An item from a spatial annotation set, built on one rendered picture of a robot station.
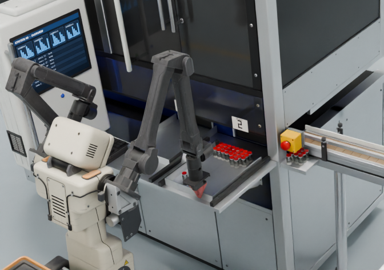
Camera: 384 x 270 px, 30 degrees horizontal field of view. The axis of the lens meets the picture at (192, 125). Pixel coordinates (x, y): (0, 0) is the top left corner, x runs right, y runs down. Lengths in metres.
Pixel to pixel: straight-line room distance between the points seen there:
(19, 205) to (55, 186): 2.18
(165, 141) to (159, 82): 0.90
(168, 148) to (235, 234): 0.58
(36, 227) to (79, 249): 1.73
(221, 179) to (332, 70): 0.74
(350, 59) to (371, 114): 0.45
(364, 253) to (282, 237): 0.76
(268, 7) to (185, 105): 0.51
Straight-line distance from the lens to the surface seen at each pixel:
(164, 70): 2.50
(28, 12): 3.29
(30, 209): 4.74
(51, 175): 2.62
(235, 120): 3.16
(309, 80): 3.17
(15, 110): 3.35
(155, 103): 2.51
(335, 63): 3.34
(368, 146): 3.07
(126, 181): 2.50
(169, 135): 3.41
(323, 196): 3.57
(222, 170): 3.10
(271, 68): 2.90
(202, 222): 3.70
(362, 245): 4.05
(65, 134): 2.59
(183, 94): 2.62
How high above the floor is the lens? 2.57
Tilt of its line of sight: 29 degrees down
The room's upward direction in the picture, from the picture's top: 8 degrees counter-clockwise
